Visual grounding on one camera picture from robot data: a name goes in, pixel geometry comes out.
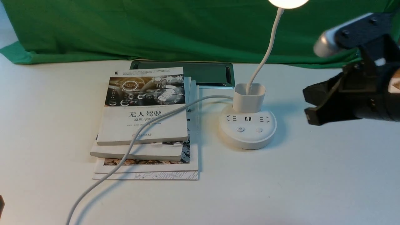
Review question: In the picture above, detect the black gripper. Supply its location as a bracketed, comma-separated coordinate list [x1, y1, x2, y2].
[303, 13, 399, 126]

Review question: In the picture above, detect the white desk lamp with sockets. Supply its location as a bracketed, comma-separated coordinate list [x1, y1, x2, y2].
[219, 0, 307, 150]

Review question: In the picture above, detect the bottom book with circuit pattern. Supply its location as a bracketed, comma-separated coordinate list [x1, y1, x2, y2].
[93, 104, 201, 180]

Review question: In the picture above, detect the top book with car cover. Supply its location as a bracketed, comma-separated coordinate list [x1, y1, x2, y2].
[96, 67, 191, 146]

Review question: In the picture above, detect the green backdrop cloth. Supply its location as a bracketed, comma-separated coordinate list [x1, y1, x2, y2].
[1, 0, 399, 68]

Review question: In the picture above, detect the dark object at left edge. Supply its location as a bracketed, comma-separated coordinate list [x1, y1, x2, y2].
[0, 195, 5, 218]

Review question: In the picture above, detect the white lamp power cable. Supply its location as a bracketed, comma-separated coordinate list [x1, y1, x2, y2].
[65, 95, 234, 225]

